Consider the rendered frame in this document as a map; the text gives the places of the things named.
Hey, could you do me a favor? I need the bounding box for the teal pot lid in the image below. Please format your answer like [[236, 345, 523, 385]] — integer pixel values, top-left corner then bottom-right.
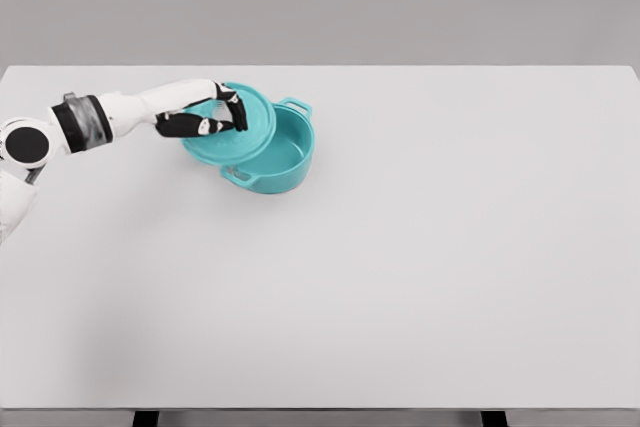
[[180, 80, 278, 167]]

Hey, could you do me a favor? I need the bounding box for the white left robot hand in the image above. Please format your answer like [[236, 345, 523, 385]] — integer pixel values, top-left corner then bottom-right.
[[143, 78, 250, 139]]

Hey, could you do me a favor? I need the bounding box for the teal pot with handles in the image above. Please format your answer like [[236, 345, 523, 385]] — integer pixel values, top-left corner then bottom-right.
[[220, 96, 315, 195]]

